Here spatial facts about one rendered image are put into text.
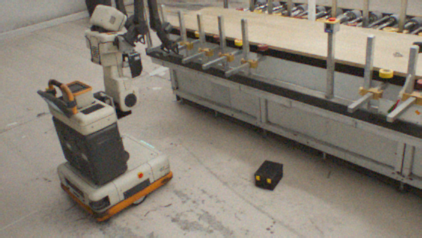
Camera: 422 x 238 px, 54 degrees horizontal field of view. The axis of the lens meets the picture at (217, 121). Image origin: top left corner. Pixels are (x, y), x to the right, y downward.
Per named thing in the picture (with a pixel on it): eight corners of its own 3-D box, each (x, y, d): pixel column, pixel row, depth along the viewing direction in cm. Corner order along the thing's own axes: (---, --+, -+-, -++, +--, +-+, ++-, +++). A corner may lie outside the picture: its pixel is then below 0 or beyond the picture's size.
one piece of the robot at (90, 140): (102, 202, 287) (70, 93, 248) (67, 173, 324) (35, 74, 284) (142, 179, 306) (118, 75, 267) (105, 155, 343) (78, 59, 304)
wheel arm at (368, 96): (352, 114, 236) (352, 108, 234) (347, 112, 238) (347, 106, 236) (388, 88, 261) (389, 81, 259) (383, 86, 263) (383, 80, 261)
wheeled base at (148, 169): (100, 226, 286) (92, 197, 274) (60, 190, 329) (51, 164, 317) (175, 180, 325) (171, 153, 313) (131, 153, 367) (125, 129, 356)
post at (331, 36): (330, 99, 273) (332, 33, 252) (324, 97, 277) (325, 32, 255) (334, 97, 276) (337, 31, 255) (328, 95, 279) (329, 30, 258)
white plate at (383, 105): (420, 125, 234) (423, 109, 229) (377, 113, 251) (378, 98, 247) (420, 125, 234) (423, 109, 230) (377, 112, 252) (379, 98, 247)
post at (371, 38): (366, 111, 257) (372, 35, 235) (361, 109, 260) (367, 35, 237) (369, 108, 259) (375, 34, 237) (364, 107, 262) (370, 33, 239)
